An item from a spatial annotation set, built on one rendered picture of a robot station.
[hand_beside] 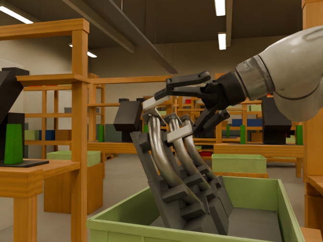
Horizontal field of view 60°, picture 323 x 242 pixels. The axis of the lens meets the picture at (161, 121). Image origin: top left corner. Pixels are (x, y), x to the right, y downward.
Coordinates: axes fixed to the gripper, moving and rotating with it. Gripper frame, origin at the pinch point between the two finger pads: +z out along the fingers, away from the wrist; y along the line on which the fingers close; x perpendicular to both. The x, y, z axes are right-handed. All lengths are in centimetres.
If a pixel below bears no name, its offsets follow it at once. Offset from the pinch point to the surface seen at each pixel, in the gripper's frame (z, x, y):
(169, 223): 5.8, 19.9, -11.5
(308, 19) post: -72, -99, -53
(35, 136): 396, -415, -206
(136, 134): 5.8, 3.9, 2.4
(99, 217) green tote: 18.5, 18.3, -3.1
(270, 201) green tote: -14, -5, -58
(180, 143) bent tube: 0.5, -3.0, -12.1
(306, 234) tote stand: -21, 8, -63
